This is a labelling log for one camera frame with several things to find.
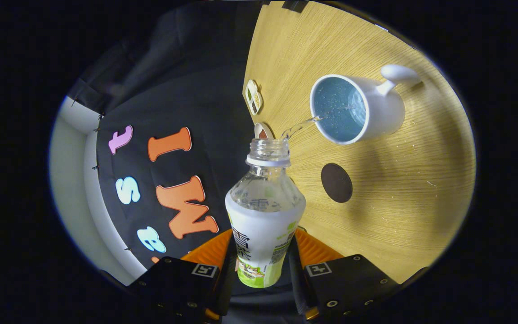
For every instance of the wooden table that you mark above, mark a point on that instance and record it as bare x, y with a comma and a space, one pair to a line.
398, 202

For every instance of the dark brown round coaster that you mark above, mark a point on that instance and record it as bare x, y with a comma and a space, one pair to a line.
336, 182

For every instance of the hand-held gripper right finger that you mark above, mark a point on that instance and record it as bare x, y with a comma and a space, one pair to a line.
297, 281

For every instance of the round white plate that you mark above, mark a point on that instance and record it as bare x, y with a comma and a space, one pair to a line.
268, 128

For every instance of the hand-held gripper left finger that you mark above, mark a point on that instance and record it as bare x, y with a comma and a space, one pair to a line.
226, 283

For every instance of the white divided dish with beans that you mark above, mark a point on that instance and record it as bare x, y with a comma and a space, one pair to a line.
253, 96

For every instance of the clear juice bottle white-green label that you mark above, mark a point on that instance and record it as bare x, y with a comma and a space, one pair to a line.
263, 225

